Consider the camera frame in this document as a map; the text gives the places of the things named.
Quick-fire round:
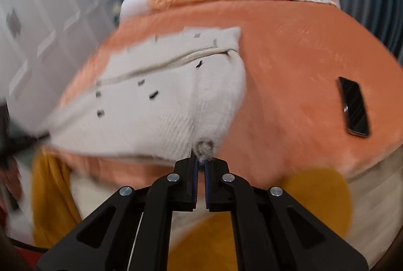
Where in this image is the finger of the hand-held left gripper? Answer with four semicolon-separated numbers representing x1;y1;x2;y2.
0;102;52;171

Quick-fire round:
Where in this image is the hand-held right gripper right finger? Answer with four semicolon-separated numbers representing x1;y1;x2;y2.
205;158;369;271

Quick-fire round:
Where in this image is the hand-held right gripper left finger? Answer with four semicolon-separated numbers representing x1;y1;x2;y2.
37;155;199;271

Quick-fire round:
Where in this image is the white knit sweater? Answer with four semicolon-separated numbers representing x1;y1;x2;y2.
37;26;247;162

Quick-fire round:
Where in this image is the white wardrobe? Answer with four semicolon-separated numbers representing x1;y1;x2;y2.
0;0;122;108

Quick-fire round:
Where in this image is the orange blanket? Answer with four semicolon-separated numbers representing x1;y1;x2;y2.
42;0;403;188

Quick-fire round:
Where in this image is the black smartphone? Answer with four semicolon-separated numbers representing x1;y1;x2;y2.
338;76;370;138

